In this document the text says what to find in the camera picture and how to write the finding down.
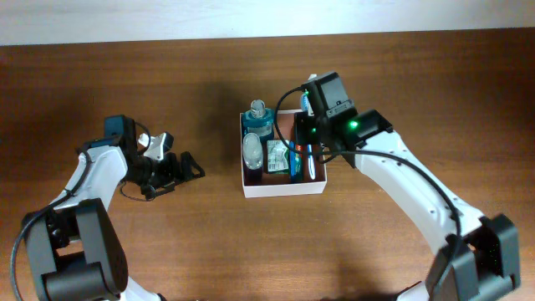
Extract green Colgate toothpaste tube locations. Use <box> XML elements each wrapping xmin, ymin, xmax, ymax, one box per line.
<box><xmin>295</xmin><ymin>153</ymin><xmax>303</xmax><ymax>183</ymax></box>

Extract blue and white toothbrush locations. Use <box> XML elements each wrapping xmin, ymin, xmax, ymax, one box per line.
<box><xmin>300</xmin><ymin>93</ymin><xmax>316</xmax><ymax>180</ymax></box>

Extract green and white soap packet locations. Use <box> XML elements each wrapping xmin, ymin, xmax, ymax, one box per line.
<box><xmin>267</xmin><ymin>140</ymin><xmax>289</xmax><ymax>174</ymax></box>

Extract blue disposable razor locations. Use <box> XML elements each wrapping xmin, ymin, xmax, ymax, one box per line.
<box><xmin>288</xmin><ymin>141</ymin><xmax>298</xmax><ymax>183</ymax></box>

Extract blue Listerine mouthwash bottle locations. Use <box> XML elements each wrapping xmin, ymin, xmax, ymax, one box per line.
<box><xmin>241</xmin><ymin>99</ymin><xmax>274</xmax><ymax>142</ymax></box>

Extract clear pump soap bottle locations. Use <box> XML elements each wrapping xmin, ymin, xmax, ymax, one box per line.
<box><xmin>242</xmin><ymin>133</ymin><xmax>263</xmax><ymax>183</ymax></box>

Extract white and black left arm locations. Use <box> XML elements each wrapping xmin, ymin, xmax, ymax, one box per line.
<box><xmin>9</xmin><ymin>115</ymin><xmax>206</xmax><ymax>301</ymax></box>

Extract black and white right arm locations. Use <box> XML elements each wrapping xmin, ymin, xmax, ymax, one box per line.
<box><xmin>299</xmin><ymin>71</ymin><xmax>521</xmax><ymax>300</ymax></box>

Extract white cardboard box, pink inside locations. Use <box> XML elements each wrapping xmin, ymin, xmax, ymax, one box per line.
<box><xmin>240</xmin><ymin>110</ymin><xmax>328</xmax><ymax>198</ymax></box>

